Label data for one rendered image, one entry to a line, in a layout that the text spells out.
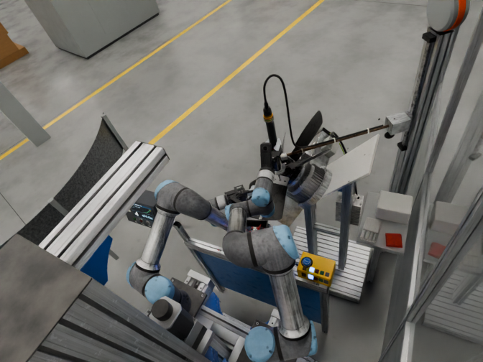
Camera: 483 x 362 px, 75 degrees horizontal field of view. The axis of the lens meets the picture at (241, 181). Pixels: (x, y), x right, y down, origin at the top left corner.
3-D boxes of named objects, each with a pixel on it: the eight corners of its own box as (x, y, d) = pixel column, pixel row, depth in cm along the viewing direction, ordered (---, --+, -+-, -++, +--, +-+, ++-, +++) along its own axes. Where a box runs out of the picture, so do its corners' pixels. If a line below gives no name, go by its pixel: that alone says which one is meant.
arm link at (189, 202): (203, 194, 130) (246, 222, 172) (184, 184, 135) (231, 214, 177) (189, 218, 128) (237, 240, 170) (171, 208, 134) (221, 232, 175)
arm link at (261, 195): (252, 207, 134) (248, 196, 128) (257, 187, 141) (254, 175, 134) (270, 209, 132) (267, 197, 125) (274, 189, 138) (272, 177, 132)
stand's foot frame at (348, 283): (370, 250, 256) (371, 245, 250) (359, 303, 232) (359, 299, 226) (297, 230, 282) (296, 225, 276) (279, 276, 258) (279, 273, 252)
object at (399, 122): (403, 122, 159) (406, 108, 153) (410, 131, 154) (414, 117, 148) (384, 128, 159) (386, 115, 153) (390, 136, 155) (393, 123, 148)
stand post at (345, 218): (346, 264, 253) (355, 172, 167) (343, 274, 248) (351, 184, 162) (340, 263, 255) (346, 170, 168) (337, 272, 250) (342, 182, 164)
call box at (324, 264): (335, 269, 154) (336, 260, 146) (330, 289, 149) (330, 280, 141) (304, 260, 161) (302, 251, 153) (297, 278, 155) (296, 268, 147)
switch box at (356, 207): (361, 215, 209) (364, 195, 192) (358, 226, 204) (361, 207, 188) (338, 210, 215) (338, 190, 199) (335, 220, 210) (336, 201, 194)
